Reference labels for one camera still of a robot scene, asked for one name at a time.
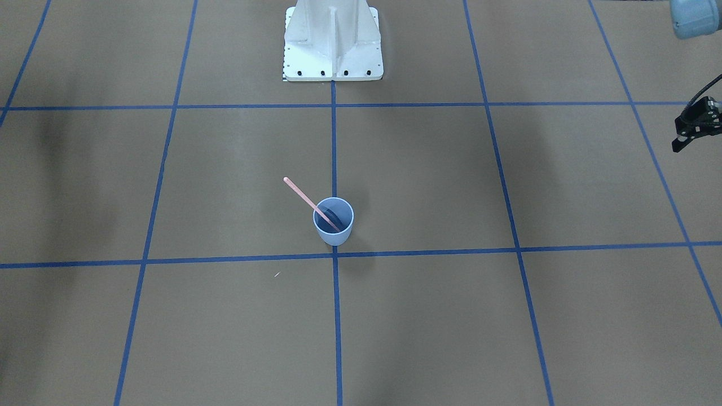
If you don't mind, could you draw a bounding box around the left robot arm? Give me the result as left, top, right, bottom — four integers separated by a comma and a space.
670, 1, 721, 153

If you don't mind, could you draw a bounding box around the white central pillar with base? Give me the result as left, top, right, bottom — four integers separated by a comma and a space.
282, 1, 384, 82

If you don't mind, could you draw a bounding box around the pink chopstick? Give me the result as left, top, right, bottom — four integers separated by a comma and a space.
282, 176, 341, 233

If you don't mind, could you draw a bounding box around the blue plastic cup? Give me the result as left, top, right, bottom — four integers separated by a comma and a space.
312, 196, 354, 246

